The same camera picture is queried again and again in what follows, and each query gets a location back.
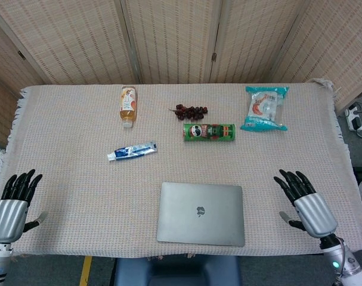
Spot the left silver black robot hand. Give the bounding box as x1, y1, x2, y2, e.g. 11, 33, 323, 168
0, 169, 49, 244

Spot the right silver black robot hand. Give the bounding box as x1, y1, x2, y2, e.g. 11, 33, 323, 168
273, 169, 339, 239

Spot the silver laptop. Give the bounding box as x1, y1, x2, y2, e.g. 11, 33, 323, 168
156, 182, 246, 247

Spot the woven folding screen panel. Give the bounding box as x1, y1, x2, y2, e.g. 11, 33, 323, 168
0, 0, 143, 86
119, 0, 226, 85
209, 0, 311, 84
0, 14, 44, 147
270, 0, 362, 114

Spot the white power strip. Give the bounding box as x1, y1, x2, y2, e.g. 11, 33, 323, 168
344, 103, 362, 132

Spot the teal snack bag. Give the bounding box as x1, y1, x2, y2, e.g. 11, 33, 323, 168
239, 86, 290, 132

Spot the beige woven tablecloth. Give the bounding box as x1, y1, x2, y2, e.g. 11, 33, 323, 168
0, 77, 362, 260

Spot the green chips can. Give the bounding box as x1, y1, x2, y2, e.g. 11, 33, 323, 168
182, 123, 237, 142

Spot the blue white toothpaste tube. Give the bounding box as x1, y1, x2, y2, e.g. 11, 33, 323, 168
106, 141, 158, 162

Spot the dark red grape bunch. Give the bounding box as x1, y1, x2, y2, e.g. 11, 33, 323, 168
168, 104, 209, 122

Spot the orange juice bottle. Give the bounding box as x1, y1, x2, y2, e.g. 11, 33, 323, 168
119, 85, 138, 129

